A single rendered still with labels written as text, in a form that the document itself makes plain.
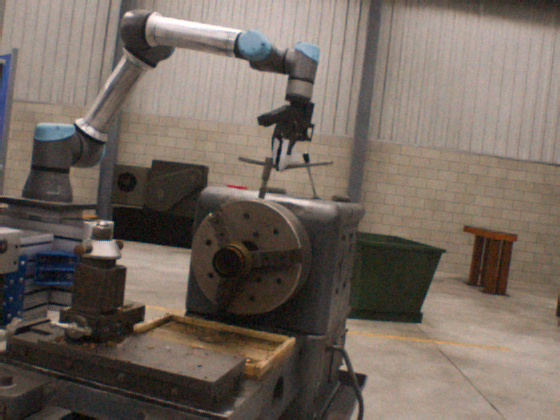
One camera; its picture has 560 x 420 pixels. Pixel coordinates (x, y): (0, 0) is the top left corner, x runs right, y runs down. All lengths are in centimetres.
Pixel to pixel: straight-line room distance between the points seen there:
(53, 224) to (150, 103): 1030
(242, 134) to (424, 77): 377
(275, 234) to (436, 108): 1056
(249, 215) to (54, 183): 58
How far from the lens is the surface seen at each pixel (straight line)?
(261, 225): 157
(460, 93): 1219
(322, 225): 169
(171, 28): 166
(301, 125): 163
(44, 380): 108
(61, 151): 179
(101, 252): 105
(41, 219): 179
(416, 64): 1207
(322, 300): 171
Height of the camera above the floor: 128
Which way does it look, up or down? 3 degrees down
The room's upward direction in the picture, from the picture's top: 7 degrees clockwise
